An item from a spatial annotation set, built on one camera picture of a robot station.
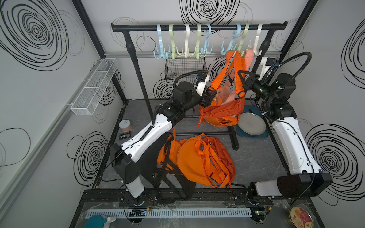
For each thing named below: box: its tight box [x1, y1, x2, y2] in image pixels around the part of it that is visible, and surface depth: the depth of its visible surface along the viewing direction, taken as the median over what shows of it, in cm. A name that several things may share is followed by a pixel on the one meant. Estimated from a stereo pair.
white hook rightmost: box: [253, 23, 263, 57], surface depth 59 cm
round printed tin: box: [289, 206, 314, 228], surface depth 67 cm
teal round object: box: [83, 214, 108, 228], surface depth 63 cm
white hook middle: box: [176, 23, 196, 59], surface depth 58 cm
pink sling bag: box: [220, 49, 255, 105], surface depth 64 cm
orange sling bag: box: [203, 50, 246, 126], surface depth 71 cm
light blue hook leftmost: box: [153, 23, 170, 60], surface depth 58 cm
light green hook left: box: [168, 23, 183, 60], surface depth 58 cm
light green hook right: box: [237, 23, 250, 52], surface depth 59 cm
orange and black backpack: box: [152, 128, 197, 204], surface depth 82 cm
